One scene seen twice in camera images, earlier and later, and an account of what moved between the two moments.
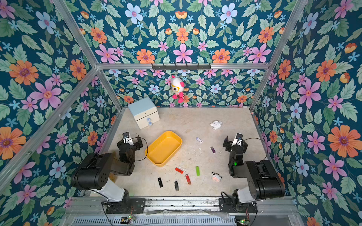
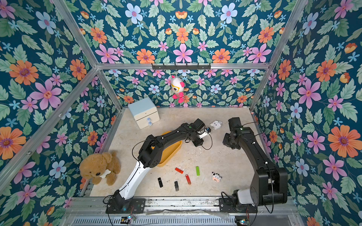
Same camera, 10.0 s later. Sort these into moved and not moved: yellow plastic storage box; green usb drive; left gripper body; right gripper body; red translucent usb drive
Moved: left gripper body; right gripper body
Not moved: green usb drive; yellow plastic storage box; red translucent usb drive
